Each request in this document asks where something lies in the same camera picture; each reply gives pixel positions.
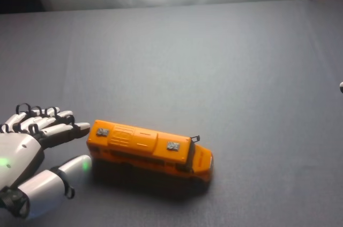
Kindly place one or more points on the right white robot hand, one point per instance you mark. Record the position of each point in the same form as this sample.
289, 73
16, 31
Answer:
341, 87

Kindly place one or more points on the grey table cloth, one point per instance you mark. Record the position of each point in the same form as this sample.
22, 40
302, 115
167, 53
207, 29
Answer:
201, 63

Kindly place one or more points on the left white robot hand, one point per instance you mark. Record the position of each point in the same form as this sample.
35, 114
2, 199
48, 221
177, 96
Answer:
16, 152

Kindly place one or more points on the yellow toy school bus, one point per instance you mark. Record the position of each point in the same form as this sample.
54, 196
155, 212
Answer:
139, 141

